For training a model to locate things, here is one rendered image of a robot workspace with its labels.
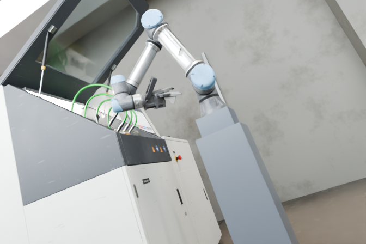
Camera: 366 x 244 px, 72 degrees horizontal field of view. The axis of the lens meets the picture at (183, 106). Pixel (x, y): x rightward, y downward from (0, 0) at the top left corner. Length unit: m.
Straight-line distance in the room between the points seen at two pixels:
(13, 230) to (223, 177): 1.05
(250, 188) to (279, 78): 2.32
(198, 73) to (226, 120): 0.27
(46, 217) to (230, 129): 0.96
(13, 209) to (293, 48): 3.15
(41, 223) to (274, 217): 1.07
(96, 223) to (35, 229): 0.33
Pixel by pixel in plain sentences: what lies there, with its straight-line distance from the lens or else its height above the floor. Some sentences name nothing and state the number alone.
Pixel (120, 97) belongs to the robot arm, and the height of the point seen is 1.12.
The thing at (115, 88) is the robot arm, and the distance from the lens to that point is 1.32.
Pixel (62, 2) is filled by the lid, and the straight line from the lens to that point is 1.62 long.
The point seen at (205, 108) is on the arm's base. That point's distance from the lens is 1.32.
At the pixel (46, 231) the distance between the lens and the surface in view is 1.46.
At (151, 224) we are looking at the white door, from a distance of 1.26.
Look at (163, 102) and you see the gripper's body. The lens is 1.32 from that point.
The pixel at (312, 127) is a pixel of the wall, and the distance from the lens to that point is 3.31.
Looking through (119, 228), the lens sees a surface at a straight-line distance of 1.23.
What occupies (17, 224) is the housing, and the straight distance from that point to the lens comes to 1.57.
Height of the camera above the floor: 0.65
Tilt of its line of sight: 15 degrees up
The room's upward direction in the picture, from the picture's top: 20 degrees counter-clockwise
